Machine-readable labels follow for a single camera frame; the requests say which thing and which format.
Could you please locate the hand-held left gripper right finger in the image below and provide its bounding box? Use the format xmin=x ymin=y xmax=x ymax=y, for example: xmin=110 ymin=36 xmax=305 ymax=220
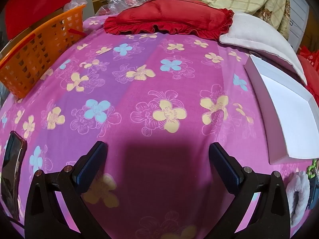
xmin=209 ymin=142 xmax=292 ymax=239

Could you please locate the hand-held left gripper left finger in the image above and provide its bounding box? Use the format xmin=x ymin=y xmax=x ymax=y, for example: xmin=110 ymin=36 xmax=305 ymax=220
xmin=24 ymin=141 xmax=117 ymax=239

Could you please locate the green bead bracelet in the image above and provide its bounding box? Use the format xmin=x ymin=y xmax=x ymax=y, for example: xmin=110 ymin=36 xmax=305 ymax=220
xmin=307 ymin=159 xmax=319 ymax=180

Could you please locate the white shallow box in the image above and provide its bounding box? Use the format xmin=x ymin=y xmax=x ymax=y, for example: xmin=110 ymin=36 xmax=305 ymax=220
xmin=244 ymin=54 xmax=319 ymax=165

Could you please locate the black smartphone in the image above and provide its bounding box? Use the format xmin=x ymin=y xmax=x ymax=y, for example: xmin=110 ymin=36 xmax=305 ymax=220
xmin=0 ymin=131 xmax=27 ymax=221

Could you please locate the pink floral bedsheet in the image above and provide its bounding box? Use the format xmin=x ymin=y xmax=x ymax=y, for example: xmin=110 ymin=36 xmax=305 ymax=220
xmin=0 ymin=15 xmax=319 ymax=239

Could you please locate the orange plastic basket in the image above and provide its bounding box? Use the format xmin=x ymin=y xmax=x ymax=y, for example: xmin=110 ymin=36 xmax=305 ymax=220
xmin=0 ymin=4 xmax=86 ymax=99

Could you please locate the red plastic stick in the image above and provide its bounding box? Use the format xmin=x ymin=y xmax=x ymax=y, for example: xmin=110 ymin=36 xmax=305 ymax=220
xmin=68 ymin=28 xmax=85 ymax=37

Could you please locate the white pillow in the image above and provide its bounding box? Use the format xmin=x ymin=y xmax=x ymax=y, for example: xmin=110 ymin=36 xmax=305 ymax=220
xmin=219 ymin=12 xmax=308 ymax=86

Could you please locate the plastic bag in basket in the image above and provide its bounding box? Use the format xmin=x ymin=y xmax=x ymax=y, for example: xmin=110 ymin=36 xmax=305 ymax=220
xmin=65 ymin=0 xmax=88 ymax=12

